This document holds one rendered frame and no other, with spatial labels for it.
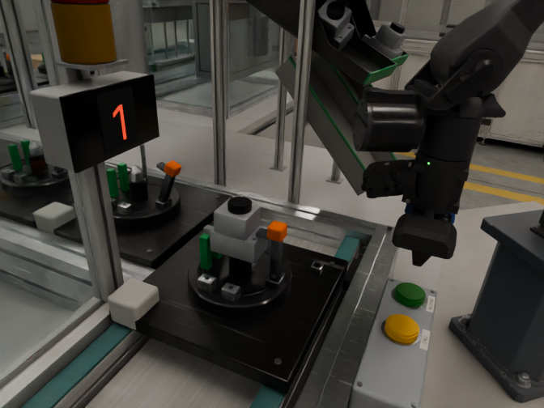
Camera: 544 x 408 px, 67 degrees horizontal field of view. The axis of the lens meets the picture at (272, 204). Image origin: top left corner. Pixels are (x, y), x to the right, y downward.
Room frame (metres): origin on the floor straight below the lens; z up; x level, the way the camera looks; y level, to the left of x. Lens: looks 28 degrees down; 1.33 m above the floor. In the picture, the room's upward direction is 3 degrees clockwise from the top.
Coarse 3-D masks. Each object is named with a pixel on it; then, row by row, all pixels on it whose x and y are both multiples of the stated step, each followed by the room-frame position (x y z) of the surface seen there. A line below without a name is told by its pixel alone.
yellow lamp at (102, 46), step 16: (64, 16) 0.39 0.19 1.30; (80, 16) 0.39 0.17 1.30; (96, 16) 0.40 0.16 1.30; (64, 32) 0.39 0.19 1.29; (80, 32) 0.39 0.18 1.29; (96, 32) 0.40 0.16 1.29; (112, 32) 0.41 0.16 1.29; (64, 48) 0.39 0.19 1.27; (80, 48) 0.39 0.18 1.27; (96, 48) 0.39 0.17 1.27; (112, 48) 0.41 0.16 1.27
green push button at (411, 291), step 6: (396, 288) 0.45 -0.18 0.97; (402, 288) 0.45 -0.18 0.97; (408, 288) 0.45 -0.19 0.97; (414, 288) 0.45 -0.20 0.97; (420, 288) 0.45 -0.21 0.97; (396, 294) 0.44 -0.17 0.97; (402, 294) 0.44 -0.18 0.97; (408, 294) 0.44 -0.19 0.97; (414, 294) 0.44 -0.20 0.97; (420, 294) 0.44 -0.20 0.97; (402, 300) 0.43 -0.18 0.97; (408, 300) 0.43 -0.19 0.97; (414, 300) 0.43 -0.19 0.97; (420, 300) 0.43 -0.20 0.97; (414, 306) 0.42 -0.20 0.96
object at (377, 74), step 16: (256, 0) 0.82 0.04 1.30; (272, 0) 0.80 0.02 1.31; (288, 0) 0.78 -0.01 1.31; (320, 0) 0.89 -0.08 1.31; (336, 0) 0.88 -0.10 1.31; (272, 16) 0.80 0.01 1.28; (288, 16) 0.78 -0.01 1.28; (352, 16) 0.86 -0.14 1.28; (320, 32) 0.75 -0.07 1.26; (320, 48) 0.75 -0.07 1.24; (352, 48) 0.85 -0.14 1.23; (368, 48) 0.83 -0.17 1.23; (336, 64) 0.73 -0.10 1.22; (352, 64) 0.71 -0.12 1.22; (368, 64) 0.80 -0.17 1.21; (384, 64) 0.81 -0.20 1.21; (368, 80) 0.70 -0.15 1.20
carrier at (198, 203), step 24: (120, 168) 0.67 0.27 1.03; (144, 168) 0.70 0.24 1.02; (120, 192) 0.66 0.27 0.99; (144, 192) 0.63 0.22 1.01; (192, 192) 0.71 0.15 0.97; (216, 192) 0.72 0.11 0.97; (120, 216) 0.57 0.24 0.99; (144, 216) 0.58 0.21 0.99; (168, 216) 0.60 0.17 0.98; (192, 216) 0.62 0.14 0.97; (120, 240) 0.53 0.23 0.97; (144, 240) 0.54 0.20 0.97; (168, 240) 0.54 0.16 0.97; (144, 264) 0.49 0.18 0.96
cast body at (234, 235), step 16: (224, 208) 0.45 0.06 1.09; (240, 208) 0.43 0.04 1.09; (256, 208) 0.45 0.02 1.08; (224, 224) 0.43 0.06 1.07; (240, 224) 0.42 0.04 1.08; (256, 224) 0.45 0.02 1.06; (224, 240) 0.43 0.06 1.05; (240, 240) 0.42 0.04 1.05; (256, 240) 0.42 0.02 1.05; (240, 256) 0.42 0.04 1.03; (256, 256) 0.42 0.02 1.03
